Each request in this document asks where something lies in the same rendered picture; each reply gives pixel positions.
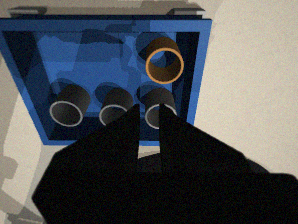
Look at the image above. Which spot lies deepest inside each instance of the dark grey hollow cylinder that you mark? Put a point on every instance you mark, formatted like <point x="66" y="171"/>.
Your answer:
<point x="63" y="113"/>
<point x="118" y="98"/>
<point x="154" y="98"/>

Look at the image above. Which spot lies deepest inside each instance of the bronze bushing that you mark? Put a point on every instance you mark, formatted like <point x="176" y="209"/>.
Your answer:
<point x="167" y="74"/>

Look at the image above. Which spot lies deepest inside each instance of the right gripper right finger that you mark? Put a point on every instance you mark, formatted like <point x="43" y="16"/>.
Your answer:
<point x="186" y="148"/>

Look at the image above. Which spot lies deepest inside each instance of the blue crate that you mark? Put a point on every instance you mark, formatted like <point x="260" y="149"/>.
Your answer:
<point x="47" y="52"/>

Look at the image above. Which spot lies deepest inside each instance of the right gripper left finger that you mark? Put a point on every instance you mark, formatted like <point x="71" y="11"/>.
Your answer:
<point x="114" y="146"/>

